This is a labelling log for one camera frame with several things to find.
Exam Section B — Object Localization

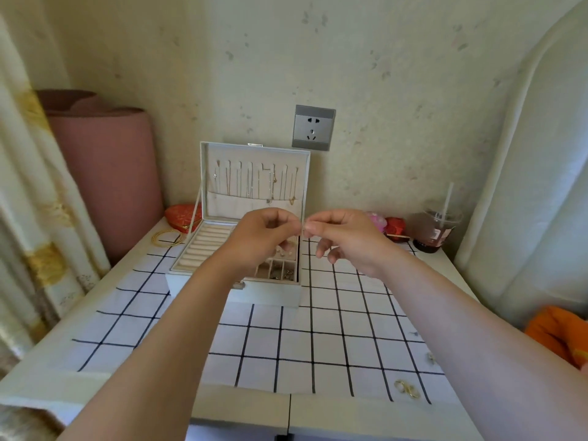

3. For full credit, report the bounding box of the red heart-shaped box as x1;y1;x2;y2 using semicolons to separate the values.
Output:
164;203;203;233

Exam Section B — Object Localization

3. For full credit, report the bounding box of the cream gold floral curtain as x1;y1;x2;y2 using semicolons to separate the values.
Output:
0;9;111;441

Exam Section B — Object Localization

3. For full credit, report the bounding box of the person's right hand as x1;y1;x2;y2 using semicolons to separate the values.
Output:
303;208;405;279

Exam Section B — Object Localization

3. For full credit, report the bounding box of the person's left hand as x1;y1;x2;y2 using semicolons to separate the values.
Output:
220;208;304;279

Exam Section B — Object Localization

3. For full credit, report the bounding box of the red faceted gift box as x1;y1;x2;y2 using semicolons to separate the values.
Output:
383;217;410;243

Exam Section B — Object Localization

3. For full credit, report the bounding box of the clear plastic drink cup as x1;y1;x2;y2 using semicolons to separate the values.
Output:
412;199;462;254

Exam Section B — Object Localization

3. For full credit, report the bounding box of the thin gold bangle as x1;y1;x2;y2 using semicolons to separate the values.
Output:
151;228;184;247

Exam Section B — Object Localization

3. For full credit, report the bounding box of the grey wall socket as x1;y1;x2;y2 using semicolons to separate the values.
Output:
292;104;337;152

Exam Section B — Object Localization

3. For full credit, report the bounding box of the white padded headboard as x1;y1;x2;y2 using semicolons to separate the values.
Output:
454;0;588;326

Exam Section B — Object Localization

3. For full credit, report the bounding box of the person's right forearm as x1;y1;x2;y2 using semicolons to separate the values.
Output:
376;252;588;441

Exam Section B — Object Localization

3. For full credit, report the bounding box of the white black-grid table cloth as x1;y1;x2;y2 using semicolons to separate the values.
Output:
71;232;460;405

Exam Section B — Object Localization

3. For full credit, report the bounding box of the white wooden jewelry box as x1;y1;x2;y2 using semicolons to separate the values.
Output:
164;141;312;308

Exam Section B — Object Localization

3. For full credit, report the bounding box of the orange plush cushion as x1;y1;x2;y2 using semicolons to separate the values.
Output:
523;306;588;368

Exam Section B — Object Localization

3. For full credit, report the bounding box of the person's left forearm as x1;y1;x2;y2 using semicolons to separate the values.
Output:
57;257;249;441

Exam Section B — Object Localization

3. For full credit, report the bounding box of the row of thin chain necklaces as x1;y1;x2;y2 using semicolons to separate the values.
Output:
212;160;300;206

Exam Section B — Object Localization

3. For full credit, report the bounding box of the pink rolled mat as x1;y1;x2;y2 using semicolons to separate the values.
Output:
34;89;165;267

